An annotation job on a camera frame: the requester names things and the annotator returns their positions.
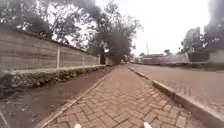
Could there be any row of dark trees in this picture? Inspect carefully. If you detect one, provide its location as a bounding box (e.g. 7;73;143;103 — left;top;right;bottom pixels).
0;0;144;66

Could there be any red brick path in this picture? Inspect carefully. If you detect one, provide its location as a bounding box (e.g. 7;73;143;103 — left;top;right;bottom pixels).
40;64;204;128

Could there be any pole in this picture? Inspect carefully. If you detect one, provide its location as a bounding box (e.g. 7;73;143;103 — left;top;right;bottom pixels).
145;39;150;56

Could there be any low green hedge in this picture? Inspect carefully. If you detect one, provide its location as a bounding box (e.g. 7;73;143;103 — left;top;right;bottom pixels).
0;64;107;91

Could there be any grey concrete kerb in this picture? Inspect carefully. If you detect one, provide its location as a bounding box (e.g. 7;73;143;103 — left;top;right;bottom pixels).
127;66;224;128

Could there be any bare dirt strip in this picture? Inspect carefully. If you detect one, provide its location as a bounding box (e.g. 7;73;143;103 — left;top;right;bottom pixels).
0;66;116;128

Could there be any grey paved road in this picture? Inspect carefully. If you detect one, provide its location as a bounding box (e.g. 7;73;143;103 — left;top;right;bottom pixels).
129;63;224;116

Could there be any group of tall trees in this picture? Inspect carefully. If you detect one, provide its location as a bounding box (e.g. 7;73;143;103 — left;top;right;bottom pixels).
179;0;224;55

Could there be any pale boundary wall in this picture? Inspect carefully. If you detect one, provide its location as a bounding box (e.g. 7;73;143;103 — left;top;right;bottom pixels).
133;49;224;66

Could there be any grey concrete block wall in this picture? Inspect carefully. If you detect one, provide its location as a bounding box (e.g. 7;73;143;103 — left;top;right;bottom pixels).
0;29;102;72

